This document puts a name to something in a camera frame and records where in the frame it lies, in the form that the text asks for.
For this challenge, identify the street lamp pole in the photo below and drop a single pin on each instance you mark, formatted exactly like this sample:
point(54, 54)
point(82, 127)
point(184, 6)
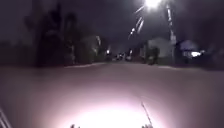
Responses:
point(171, 30)

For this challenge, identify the row of trees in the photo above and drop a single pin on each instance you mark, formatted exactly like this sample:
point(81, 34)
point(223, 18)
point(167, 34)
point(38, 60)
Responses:
point(56, 36)

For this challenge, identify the lit building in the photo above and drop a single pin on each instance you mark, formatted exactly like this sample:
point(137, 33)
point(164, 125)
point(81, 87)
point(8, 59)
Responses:
point(193, 51)

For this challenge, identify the robot's own part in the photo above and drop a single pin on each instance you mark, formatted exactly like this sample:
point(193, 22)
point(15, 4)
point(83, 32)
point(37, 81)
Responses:
point(74, 126)
point(146, 126)

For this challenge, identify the pale building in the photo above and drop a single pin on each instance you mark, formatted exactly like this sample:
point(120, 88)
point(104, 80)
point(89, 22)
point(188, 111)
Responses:
point(160, 50)

